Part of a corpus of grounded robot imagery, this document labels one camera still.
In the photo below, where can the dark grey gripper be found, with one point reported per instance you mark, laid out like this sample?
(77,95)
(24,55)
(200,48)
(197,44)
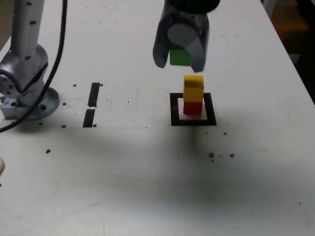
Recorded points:
(187,18)

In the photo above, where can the green cube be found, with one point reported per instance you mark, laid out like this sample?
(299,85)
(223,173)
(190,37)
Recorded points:
(179,57)

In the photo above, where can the yellow cube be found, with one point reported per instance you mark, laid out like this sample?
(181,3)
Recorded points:
(194,92)

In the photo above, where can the red cube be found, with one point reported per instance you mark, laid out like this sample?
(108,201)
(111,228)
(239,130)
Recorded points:
(193,108)

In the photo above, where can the black tape square outline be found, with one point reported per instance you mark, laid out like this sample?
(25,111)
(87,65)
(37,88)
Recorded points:
(173,110)

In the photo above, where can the black tape strip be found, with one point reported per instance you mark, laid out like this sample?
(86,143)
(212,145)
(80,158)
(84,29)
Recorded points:
(94,93)

